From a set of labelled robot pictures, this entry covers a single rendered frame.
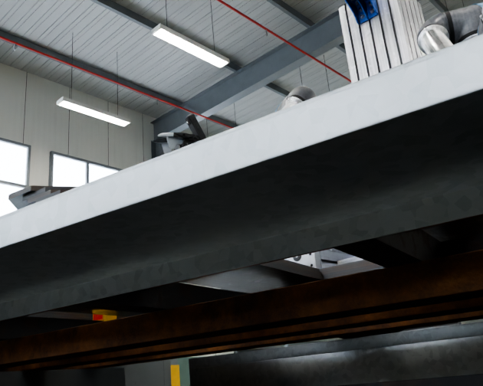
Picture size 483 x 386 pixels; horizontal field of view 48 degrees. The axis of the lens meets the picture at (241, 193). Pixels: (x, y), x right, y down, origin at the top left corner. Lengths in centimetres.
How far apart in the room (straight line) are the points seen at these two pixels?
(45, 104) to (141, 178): 1204
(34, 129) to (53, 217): 1158
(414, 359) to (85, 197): 112
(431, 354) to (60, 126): 1140
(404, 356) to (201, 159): 113
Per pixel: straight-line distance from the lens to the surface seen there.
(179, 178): 38
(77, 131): 1257
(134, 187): 41
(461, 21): 192
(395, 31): 222
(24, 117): 1205
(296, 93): 210
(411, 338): 144
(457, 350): 141
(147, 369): 216
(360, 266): 134
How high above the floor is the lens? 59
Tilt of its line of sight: 20 degrees up
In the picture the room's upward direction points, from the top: 5 degrees counter-clockwise
